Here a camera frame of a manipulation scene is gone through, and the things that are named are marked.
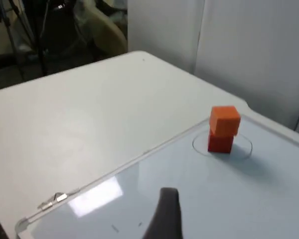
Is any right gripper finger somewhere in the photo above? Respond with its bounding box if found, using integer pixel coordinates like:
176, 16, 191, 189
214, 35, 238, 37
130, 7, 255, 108
142, 187, 184, 239

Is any orange cube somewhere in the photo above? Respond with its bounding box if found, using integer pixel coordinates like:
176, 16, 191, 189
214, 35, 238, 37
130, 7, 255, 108
209, 106, 241, 137

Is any black tripod stand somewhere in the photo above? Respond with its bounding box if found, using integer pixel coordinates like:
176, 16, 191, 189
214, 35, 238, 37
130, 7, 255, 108
0, 0, 53, 77

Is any cream chair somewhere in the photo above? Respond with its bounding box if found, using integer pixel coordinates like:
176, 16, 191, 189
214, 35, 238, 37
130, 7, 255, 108
73, 0, 128, 58

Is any grey-framed whiteboard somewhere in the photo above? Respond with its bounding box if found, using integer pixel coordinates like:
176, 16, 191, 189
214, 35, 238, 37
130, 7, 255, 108
14, 114, 299, 239

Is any red cube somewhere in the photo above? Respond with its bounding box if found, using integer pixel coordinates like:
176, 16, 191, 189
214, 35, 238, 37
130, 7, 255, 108
207, 131, 234, 153

